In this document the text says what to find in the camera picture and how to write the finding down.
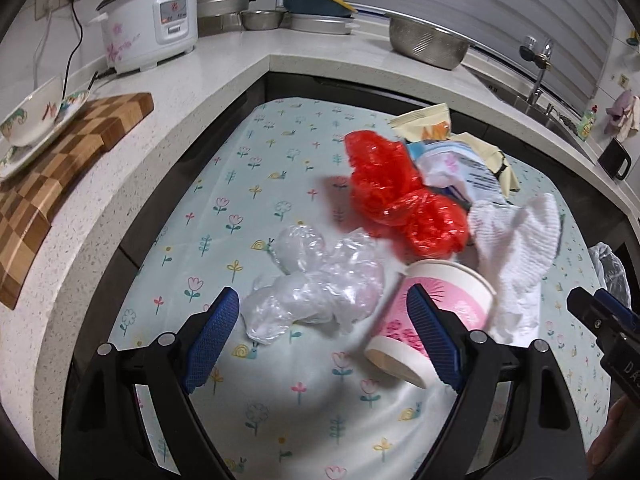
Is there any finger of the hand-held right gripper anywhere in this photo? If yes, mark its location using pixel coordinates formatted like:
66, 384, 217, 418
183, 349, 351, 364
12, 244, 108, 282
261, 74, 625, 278
567, 287, 623, 348
595, 288, 637, 323

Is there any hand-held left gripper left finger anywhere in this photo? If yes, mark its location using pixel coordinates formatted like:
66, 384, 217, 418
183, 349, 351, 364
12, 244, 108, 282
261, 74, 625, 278
60, 286, 241, 480

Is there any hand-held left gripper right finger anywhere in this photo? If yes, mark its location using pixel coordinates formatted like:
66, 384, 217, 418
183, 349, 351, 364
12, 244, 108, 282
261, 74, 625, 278
405, 282, 586, 480

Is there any trash bin with white liner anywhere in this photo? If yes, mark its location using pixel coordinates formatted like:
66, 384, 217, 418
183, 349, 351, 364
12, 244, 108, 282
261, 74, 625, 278
588, 242, 633, 309

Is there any pink paper cup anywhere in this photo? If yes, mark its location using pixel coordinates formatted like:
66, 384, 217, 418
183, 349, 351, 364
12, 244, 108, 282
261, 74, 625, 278
364, 259, 497, 391

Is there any white paper towel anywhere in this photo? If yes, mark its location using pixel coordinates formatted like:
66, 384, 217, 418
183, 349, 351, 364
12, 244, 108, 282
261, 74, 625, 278
467, 191, 562, 346

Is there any clear plastic bag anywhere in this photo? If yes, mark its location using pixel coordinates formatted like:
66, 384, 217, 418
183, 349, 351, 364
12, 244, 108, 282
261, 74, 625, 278
241, 225, 387, 346

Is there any red plastic bag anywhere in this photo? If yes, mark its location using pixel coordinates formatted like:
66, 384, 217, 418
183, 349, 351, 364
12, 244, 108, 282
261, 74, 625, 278
344, 130, 472, 264

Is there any white flower-print package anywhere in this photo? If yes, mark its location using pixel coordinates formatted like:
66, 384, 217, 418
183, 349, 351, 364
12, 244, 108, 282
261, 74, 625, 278
406, 141, 502, 209

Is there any person's right hand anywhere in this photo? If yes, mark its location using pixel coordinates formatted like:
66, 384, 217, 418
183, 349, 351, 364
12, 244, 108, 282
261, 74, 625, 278
586, 396, 640, 468

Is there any floral tablecloth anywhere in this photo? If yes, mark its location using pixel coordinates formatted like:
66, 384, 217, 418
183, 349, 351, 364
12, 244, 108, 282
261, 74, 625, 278
107, 97, 615, 480

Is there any black mug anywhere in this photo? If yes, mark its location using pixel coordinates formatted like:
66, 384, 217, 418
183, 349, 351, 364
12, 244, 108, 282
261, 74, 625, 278
597, 137, 632, 181

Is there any beige hanging cloth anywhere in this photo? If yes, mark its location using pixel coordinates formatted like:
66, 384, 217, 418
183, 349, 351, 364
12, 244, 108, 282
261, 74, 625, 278
617, 109, 640, 142

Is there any cream crumpled bag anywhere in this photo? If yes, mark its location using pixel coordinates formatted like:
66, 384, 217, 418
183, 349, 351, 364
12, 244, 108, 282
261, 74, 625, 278
452, 132, 522, 195

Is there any green dish soap bottle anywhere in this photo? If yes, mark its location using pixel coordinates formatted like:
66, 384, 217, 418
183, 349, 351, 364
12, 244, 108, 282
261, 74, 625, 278
577, 104, 599, 140

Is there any purple hanging cloth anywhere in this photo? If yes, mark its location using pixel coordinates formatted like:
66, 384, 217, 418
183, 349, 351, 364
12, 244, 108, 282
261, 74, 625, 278
603, 90, 640, 137

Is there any stainless steel sink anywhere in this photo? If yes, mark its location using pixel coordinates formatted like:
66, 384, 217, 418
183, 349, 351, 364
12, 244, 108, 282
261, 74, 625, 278
487, 82, 597, 162

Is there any yellow snack packet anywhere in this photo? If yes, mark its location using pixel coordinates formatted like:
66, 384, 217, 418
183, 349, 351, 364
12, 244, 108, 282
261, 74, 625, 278
389, 103, 454, 142

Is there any checkered wooden cutting board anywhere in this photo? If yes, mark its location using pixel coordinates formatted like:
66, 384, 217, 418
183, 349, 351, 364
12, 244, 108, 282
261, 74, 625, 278
0, 92, 155, 310

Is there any chrome kitchen faucet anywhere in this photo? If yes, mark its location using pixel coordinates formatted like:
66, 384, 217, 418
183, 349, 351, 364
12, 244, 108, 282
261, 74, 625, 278
518, 35, 556, 107

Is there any floral ceramic plate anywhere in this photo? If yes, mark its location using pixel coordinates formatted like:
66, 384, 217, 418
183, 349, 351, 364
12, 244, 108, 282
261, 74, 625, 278
0, 89, 92, 181

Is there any floral ceramic bowl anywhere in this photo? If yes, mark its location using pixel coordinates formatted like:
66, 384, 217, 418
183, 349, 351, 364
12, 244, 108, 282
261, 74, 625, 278
0, 75, 65, 148

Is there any stainless steel colander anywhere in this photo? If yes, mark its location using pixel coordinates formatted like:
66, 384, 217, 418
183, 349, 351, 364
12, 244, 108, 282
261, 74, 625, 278
388, 13, 471, 71

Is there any small stainless steel bowl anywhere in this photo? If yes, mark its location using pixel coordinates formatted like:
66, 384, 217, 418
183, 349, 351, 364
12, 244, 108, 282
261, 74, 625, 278
239, 9, 289, 31

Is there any white floral rice cooker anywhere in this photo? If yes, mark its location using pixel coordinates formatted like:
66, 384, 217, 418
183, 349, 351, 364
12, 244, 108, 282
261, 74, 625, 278
90, 0, 201, 76

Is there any round metal tray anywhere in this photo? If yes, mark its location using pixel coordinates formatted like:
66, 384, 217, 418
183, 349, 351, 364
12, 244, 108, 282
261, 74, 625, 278
286, 13, 359, 36

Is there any stainless steel steamer pot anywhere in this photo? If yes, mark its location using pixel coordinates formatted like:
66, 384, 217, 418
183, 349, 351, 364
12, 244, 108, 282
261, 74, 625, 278
196, 0, 256, 37

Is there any black power cord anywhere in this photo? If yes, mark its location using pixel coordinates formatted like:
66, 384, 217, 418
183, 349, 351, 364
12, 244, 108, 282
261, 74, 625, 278
61, 0, 117, 103

